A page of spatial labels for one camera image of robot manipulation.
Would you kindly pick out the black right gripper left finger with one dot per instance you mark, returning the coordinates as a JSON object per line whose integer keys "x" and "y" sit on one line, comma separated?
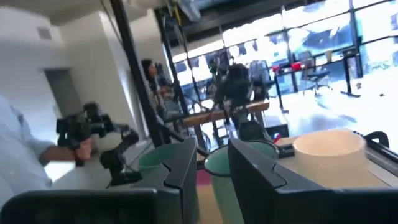
{"x": 174, "y": 193}

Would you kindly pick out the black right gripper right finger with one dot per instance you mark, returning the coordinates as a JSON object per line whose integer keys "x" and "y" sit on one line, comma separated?
{"x": 258, "y": 193}

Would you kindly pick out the green plastic cup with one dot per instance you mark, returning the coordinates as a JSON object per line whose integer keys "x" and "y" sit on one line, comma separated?
{"x": 152, "y": 158}
{"x": 222, "y": 183}

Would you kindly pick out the black background robot arm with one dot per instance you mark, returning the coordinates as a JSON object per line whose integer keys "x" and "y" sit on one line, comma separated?
{"x": 234, "y": 85}

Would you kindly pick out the black box with lights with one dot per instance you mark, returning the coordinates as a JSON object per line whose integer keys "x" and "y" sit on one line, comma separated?
{"x": 276, "y": 127}

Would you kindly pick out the large white cup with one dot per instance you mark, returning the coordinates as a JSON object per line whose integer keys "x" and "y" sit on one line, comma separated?
{"x": 329, "y": 155}

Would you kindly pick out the wooden background table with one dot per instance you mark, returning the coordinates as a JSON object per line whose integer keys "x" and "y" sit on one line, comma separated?
{"x": 217, "y": 114}

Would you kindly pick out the person's hand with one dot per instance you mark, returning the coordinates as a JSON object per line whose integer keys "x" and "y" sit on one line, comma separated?
{"x": 83, "y": 150}

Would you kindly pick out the black handheld control device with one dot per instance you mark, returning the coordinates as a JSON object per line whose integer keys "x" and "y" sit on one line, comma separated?
{"x": 93, "y": 127}

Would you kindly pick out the person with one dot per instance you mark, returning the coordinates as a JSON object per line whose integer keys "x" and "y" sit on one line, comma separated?
{"x": 154, "y": 87}
{"x": 18, "y": 149}

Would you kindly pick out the black vertical pole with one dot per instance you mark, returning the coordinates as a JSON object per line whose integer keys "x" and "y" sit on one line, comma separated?
{"x": 136, "y": 77}

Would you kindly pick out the office chair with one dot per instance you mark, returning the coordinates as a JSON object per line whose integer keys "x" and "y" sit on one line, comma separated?
{"x": 314, "y": 73}

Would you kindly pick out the red item on desk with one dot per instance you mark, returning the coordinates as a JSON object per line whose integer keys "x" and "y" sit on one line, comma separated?
{"x": 296, "y": 66}

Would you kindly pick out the black background desk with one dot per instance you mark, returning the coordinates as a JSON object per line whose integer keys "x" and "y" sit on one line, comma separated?
{"x": 346, "y": 74}

